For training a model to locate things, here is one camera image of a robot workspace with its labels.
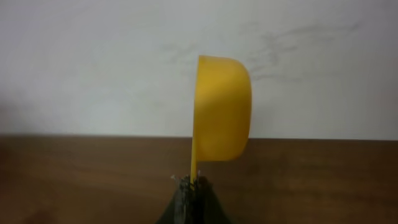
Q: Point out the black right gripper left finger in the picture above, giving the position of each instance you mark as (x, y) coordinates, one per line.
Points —
(180, 208)

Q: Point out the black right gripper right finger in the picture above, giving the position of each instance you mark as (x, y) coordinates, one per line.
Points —
(207, 207)

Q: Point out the yellow plastic measuring scoop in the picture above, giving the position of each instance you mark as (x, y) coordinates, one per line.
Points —
(221, 112)

